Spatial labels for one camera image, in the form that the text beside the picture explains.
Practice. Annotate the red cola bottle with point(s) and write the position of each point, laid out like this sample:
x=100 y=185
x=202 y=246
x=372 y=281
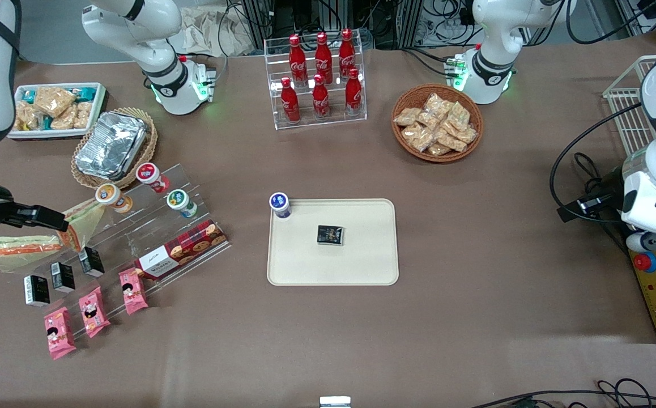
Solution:
x=353 y=93
x=346 y=51
x=297 y=56
x=323 y=54
x=320 y=99
x=290 y=102

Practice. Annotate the round brown wicker basket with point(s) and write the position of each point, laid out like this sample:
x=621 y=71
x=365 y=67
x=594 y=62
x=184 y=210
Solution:
x=404 y=96

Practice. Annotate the triangle sandwich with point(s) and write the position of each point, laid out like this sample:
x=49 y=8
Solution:
x=84 y=224
x=22 y=245

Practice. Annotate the aluminium foil container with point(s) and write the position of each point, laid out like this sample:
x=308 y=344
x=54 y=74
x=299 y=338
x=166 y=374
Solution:
x=110 y=144

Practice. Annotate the beige rice cracker packet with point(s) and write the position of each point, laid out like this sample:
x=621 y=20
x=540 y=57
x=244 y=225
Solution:
x=82 y=113
x=53 y=101
x=29 y=118
x=66 y=119

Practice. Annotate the grey equipment rack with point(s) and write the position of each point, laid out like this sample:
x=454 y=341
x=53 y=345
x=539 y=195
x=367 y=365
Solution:
x=645 y=17

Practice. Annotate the small black carton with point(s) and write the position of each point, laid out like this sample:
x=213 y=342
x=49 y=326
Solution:
x=37 y=290
x=91 y=262
x=63 y=277

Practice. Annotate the beige plastic tray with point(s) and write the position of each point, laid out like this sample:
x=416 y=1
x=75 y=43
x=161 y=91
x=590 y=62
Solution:
x=362 y=255

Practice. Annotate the blue lid small cup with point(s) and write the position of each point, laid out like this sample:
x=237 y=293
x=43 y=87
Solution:
x=278 y=201

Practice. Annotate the teal snack packet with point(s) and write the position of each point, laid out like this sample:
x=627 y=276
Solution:
x=85 y=92
x=46 y=122
x=28 y=95

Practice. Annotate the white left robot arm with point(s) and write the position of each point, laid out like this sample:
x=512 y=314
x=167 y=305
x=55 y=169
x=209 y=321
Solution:
x=492 y=34

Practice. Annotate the pink snack packet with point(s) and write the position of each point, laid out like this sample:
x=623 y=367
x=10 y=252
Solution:
x=60 y=334
x=94 y=311
x=133 y=290

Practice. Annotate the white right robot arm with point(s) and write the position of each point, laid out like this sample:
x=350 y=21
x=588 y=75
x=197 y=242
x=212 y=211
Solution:
x=135 y=34

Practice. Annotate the red lid small cup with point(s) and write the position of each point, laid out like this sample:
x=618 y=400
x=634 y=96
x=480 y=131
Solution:
x=148 y=173

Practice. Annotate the green lid small cup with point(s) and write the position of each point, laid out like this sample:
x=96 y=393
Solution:
x=177 y=198

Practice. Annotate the orange lid small cup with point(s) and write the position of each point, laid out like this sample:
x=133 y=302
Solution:
x=107 y=194

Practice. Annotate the small black snack box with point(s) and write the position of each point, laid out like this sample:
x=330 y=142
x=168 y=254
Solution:
x=330 y=235

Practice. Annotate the clear acrylic bottle rack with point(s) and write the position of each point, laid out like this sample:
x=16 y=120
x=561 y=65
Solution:
x=305 y=122

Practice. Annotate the clear acrylic stepped shelf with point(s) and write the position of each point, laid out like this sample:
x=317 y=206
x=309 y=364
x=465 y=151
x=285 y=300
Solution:
x=135 y=226

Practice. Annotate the crumpled beige paper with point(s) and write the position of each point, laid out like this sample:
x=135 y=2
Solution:
x=214 y=31

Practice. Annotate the brown paper table cover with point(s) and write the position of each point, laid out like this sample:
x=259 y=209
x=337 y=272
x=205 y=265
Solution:
x=475 y=255

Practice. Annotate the red tartan cookie box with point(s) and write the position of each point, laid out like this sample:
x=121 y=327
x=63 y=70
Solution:
x=186 y=246

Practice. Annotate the oval light wicker basket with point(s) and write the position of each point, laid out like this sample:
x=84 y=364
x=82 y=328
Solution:
x=149 y=141

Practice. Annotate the white plastic bin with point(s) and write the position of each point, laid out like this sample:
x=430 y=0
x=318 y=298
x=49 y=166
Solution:
x=100 y=105

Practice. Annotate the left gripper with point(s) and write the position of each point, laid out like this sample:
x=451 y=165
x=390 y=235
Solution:
x=608 y=192

